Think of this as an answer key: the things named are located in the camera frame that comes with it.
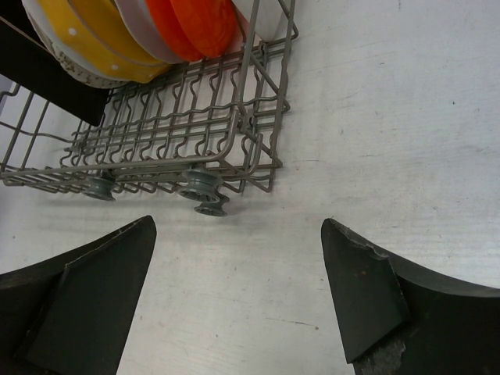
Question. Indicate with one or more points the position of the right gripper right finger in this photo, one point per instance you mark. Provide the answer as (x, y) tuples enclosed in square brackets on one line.
[(397, 317)]

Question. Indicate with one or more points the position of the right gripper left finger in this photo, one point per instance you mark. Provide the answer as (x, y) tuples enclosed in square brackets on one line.
[(71, 314)]

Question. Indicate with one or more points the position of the speckled beige small plate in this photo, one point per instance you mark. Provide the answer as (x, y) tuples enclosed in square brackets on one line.
[(79, 73)]

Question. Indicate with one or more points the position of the teal square brown-rimmed plate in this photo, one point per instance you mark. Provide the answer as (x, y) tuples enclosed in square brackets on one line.
[(25, 61)]

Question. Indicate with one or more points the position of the yellow dotted scalloped plate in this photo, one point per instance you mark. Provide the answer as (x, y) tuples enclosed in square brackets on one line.
[(94, 36)]

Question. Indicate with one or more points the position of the light blue scalloped plate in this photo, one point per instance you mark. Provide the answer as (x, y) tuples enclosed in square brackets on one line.
[(139, 22)]

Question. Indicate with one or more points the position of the orange round plate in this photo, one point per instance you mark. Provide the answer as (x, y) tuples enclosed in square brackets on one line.
[(168, 25), (208, 24)]

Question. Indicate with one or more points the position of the white rectangular plate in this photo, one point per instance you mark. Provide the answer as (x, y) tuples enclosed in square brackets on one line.
[(271, 20)]

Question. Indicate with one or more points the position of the grey wire dish rack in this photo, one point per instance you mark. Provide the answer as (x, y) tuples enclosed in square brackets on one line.
[(204, 130)]

